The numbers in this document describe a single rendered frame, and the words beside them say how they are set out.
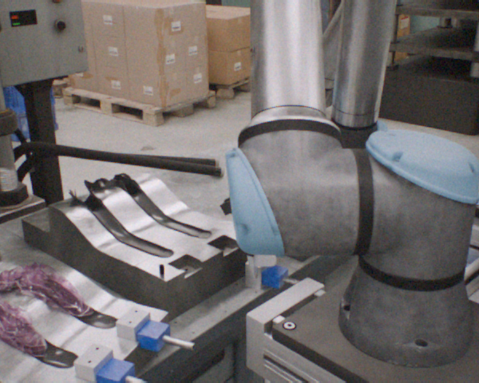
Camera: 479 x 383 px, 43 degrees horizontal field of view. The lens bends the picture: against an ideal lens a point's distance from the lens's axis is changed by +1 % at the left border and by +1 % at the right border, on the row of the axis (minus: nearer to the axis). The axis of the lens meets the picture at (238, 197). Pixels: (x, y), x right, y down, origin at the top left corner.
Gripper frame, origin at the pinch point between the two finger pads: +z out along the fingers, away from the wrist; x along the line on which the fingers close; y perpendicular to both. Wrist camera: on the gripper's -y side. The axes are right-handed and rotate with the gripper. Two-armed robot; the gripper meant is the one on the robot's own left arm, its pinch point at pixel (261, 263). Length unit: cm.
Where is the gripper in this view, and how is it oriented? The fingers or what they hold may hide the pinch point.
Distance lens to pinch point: 124.7
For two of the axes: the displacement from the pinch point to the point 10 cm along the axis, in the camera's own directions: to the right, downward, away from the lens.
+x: 5.1, -3.5, 7.9
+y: 8.6, 2.0, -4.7
